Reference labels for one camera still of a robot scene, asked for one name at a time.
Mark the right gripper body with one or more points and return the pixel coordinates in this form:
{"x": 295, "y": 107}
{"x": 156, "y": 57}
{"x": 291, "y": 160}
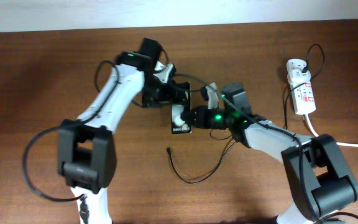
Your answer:
{"x": 212, "y": 118}

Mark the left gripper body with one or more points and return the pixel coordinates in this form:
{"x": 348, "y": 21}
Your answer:
{"x": 157, "y": 91}

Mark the black smartphone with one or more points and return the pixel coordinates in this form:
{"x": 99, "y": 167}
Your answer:
{"x": 178, "y": 126}

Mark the white power strip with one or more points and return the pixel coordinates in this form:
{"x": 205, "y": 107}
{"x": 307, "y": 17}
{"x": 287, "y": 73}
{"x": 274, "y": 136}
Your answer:
{"x": 303, "y": 98}

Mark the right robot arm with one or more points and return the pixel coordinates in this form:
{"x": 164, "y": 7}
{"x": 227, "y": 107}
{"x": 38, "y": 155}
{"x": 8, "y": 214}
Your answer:
{"x": 320, "y": 179}

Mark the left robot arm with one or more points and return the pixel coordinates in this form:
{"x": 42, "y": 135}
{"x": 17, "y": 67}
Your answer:
{"x": 86, "y": 153}

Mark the white USB wall charger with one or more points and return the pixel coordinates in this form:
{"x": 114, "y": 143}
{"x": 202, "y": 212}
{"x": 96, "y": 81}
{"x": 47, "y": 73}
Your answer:
{"x": 295, "y": 73}

